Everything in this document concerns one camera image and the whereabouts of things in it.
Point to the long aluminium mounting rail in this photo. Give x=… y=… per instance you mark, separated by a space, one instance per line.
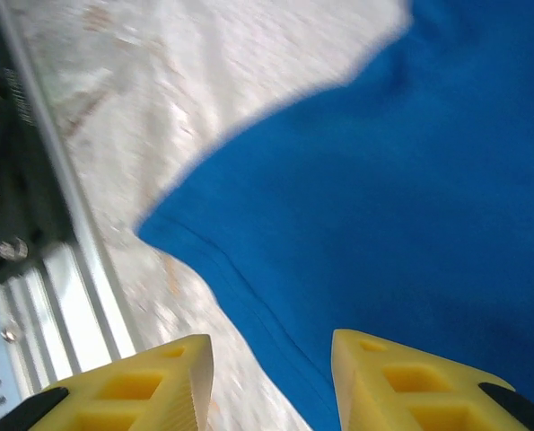
x=82 y=278

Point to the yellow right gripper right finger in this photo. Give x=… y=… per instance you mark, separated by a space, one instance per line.
x=405 y=395

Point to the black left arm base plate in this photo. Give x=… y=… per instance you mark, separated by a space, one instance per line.
x=20 y=202

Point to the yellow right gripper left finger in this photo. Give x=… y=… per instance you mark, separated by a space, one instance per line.
x=150 y=395

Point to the blue printed t-shirt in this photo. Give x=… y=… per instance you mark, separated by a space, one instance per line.
x=383 y=179

